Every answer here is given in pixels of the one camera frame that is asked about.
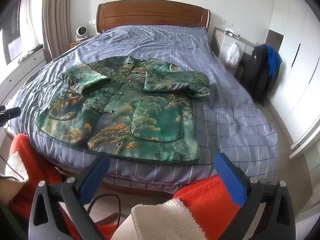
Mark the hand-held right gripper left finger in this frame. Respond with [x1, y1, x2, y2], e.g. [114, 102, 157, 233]
[29, 152, 111, 240]

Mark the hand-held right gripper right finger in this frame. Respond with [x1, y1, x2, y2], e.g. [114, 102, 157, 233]
[215, 152, 297, 240]

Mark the green printed padded jacket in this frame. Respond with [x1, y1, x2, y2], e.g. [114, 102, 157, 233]
[35, 56, 211, 167]

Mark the white window seat cabinet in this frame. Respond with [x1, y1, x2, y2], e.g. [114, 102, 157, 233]
[0, 47, 51, 100]

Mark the grey seat cushion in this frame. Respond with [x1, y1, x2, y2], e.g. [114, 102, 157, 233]
[17, 51, 35, 62]

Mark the window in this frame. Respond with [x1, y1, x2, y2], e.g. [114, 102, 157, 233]
[0, 0, 43, 64]

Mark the wooden nightstand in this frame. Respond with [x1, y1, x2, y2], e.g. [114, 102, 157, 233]
[68, 38, 91, 50]

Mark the beige curtain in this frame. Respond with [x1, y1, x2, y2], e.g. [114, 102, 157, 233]
[41, 0, 76, 61]

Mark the black and blue bag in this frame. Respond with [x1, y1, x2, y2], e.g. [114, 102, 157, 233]
[234, 44, 276, 106]

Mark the white desk fan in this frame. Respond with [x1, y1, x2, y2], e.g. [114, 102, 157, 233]
[75, 25, 90, 41]

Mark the white plastic bag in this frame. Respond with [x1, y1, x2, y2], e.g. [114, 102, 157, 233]
[225, 42, 241, 66]

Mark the blue cloth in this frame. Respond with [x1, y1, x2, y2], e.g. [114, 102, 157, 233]
[264, 44, 283, 78]

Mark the white wardrobe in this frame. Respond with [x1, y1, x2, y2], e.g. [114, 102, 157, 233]
[260, 0, 320, 159]

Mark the grey dresser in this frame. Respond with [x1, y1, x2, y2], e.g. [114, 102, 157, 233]
[210, 27, 256, 76]

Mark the bed with blue checked duvet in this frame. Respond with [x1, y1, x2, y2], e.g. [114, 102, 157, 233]
[5, 25, 280, 196]

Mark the wooden headboard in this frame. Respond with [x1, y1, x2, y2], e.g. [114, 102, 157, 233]
[96, 1, 211, 35]

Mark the black cable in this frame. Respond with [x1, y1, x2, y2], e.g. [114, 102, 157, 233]
[86, 193, 122, 227]

